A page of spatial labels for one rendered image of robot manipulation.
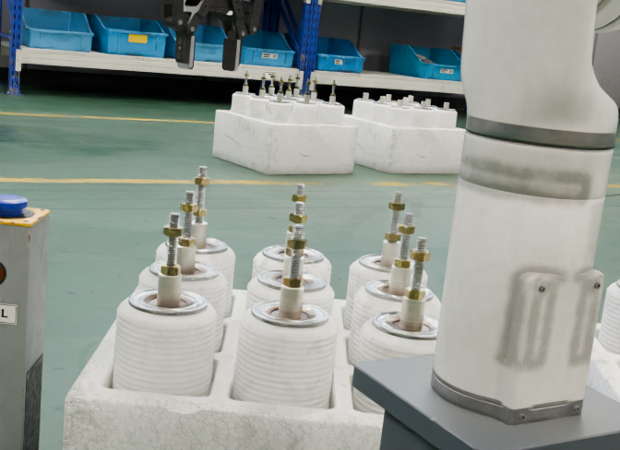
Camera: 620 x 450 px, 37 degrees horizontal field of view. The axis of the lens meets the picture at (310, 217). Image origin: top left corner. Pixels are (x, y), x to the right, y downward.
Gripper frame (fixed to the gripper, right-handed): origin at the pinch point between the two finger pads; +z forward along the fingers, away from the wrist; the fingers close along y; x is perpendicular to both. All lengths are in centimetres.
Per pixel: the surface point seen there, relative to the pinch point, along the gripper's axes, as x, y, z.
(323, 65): -316, -377, 17
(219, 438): 25.9, 18.2, 32.6
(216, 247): 2.4, -1.4, 22.3
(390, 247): 17.9, -15.5, 20.2
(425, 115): -130, -231, 24
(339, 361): 23.8, -0.7, 29.8
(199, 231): 0.9, 0.2, 20.5
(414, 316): 34.1, 1.7, 21.4
